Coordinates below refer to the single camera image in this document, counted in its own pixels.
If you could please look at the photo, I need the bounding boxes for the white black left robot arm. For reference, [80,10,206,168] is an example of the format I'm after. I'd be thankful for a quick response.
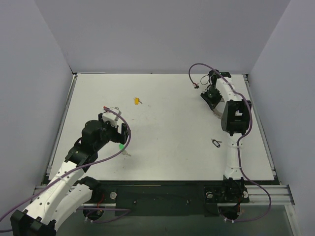
[10,107,130,236]

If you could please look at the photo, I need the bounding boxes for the key with green tag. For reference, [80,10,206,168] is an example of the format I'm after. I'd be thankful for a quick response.
[119,144,131,156]

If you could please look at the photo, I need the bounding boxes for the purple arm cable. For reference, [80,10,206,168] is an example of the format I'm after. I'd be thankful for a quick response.
[0,107,132,233]
[189,63,273,223]

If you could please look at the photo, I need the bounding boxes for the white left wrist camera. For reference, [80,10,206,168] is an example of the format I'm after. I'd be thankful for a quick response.
[101,106,122,128]

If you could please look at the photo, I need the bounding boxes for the aluminium front frame rail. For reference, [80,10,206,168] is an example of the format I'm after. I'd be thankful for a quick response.
[29,185,296,207]

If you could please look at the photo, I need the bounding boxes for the metal key ring disc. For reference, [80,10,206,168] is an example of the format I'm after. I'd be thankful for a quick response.
[213,102,225,119]

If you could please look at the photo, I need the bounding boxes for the black tag with white label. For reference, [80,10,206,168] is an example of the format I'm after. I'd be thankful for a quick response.
[211,139,222,148]

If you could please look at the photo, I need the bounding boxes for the key with yellow tag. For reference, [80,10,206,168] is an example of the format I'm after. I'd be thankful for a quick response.
[134,97,142,105]

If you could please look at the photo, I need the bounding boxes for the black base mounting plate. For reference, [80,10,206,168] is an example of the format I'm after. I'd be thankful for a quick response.
[85,180,250,217]

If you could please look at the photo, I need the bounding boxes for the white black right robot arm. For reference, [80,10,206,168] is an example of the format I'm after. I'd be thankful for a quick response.
[200,70,252,180]

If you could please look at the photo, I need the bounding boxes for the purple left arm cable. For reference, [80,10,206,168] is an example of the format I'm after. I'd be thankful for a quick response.
[0,107,132,233]

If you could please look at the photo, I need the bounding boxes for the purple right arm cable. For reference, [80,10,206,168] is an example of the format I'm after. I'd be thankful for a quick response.
[189,63,273,223]

